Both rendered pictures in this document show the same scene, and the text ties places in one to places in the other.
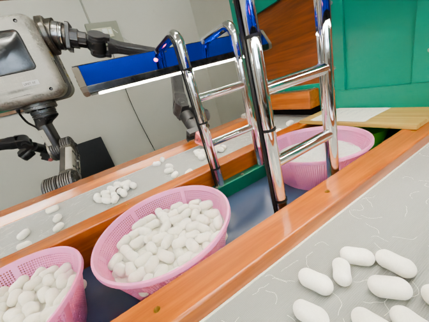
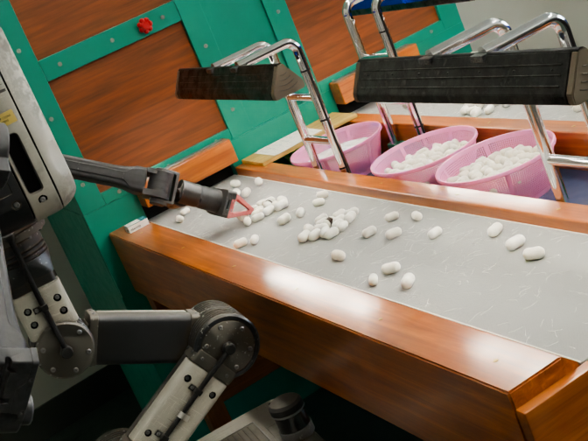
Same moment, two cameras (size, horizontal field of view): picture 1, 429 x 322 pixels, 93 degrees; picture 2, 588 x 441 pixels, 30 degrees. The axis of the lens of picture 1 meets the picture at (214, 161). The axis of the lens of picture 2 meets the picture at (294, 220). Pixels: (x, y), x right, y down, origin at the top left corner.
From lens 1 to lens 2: 275 cm
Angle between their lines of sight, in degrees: 82
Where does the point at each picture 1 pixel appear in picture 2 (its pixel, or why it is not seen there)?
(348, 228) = not seen: hidden behind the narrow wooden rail
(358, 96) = (269, 129)
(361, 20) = not seen: hidden behind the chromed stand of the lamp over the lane
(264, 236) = (450, 120)
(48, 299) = (479, 164)
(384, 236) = (452, 113)
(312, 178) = (377, 150)
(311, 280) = (476, 109)
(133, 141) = not seen: outside the picture
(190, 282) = (475, 122)
